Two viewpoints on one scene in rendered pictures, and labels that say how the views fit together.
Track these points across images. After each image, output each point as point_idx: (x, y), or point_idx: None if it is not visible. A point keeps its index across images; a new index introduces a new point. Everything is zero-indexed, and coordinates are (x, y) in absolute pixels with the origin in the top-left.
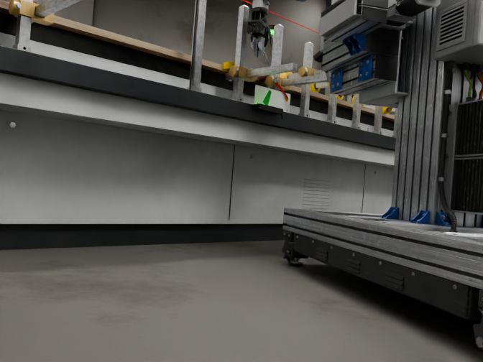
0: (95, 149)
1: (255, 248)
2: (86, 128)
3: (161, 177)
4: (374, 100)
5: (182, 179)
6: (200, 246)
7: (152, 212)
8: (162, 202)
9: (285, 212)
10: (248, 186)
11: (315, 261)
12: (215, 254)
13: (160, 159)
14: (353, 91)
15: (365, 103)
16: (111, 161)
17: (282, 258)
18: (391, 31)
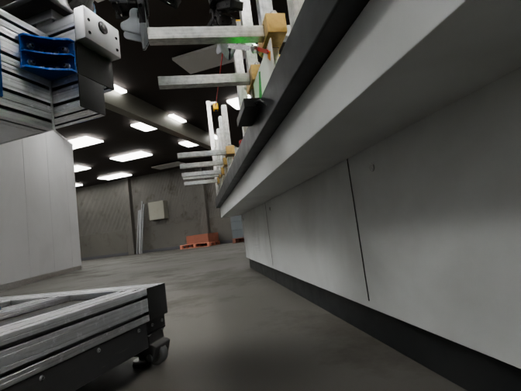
0: (284, 213)
1: (308, 361)
2: (281, 199)
3: (308, 232)
4: (21, 136)
5: (319, 231)
6: (315, 327)
7: (311, 271)
8: (314, 261)
9: (163, 289)
10: (381, 233)
11: (152, 389)
12: (247, 331)
13: (305, 212)
14: (61, 118)
15: (41, 131)
16: (290, 221)
17: (198, 366)
18: None
